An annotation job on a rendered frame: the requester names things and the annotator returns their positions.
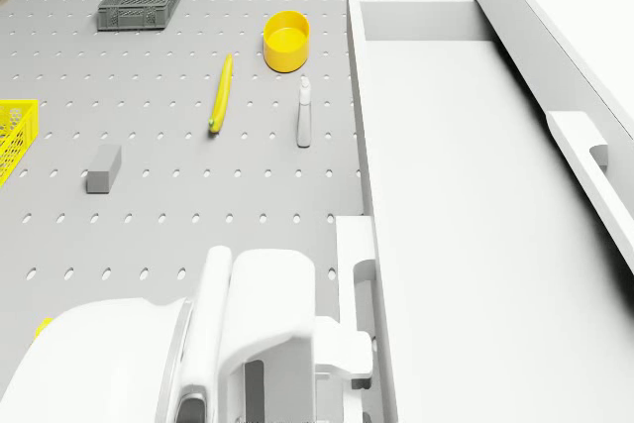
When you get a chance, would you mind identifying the grey cube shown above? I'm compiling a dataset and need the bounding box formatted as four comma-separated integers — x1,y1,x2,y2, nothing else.
85,144,123,195

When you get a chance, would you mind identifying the banana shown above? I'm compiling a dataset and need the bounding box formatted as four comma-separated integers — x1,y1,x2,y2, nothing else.
207,53,235,135

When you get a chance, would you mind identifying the white cabinet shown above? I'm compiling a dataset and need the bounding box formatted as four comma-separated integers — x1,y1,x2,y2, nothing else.
460,0,634,278

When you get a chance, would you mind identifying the yellow bowl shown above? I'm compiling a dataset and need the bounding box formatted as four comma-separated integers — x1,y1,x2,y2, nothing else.
263,10,311,73

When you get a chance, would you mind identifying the white bottle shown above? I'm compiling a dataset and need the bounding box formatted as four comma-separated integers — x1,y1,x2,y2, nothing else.
296,75,314,150

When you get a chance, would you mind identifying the yellow basket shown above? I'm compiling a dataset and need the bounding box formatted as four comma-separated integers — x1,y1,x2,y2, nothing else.
0,98,40,184

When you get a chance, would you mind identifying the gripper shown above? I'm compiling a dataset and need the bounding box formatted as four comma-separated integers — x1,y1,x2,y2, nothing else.
312,316,375,423

